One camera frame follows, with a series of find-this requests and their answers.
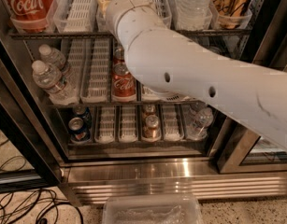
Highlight black cables on floor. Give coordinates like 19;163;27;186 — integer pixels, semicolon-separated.
0;139;85;224

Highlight front clear water bottle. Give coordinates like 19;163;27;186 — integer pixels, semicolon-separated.
32;60;79;105

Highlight rear orange soda can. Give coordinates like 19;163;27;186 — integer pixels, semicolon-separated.
142;105;156;119

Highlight bottom shelf clear water bottle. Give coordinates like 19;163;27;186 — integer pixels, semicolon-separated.
188;101;213;141

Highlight right glass fridge door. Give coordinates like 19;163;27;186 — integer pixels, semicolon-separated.
217;118;287;174

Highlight clear plastic bin on floor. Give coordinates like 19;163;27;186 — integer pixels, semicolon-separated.
102;194;204;224

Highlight wire shelf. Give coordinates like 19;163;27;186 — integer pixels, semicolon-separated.
8;29;251;40
46;99;198;108
68;139;207;149

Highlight shelf clear water bottle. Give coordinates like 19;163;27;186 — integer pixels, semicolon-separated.
176;0;212;31
188;101;213;141

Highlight rear clear water bottle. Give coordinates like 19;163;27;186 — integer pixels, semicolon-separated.
38;44;71;77

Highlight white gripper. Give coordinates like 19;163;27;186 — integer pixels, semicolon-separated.
96;0;165;49

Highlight top wire shelf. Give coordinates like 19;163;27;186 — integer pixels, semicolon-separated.
8;29;251;40

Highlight top shelf clear water bottle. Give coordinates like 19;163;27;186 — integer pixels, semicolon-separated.
176;0;212;31

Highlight bottom wire shelf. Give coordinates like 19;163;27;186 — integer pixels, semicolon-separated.
68;139;207;149

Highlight rear blue pepsi can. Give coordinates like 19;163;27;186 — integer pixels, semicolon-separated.
73;106;92;127

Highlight blue pepsi can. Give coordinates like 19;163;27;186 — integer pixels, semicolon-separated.
68;118;91;144
73;106;92;127

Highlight front orange soda can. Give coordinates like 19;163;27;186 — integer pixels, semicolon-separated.
143;115;160;138

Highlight front red coca-cola can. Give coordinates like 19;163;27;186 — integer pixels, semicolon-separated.
112;63;136;98

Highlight gold brown tall cans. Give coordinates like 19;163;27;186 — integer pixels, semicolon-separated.
211;0;251;29

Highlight middle wire shelf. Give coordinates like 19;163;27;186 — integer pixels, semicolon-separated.
46;99;198;108

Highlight orange soda can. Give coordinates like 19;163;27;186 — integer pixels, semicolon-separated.
143;115;160;138
142;105;156;119

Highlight front blue pepsi can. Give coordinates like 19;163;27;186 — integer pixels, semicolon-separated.
68;118;91;144

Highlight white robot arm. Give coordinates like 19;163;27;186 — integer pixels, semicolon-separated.
97;0;287;151

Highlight rear red coca-cola can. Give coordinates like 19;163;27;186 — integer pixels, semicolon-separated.
113;48;124;65

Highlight large red coca-cola can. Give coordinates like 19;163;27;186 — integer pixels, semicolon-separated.
7;0;55;33

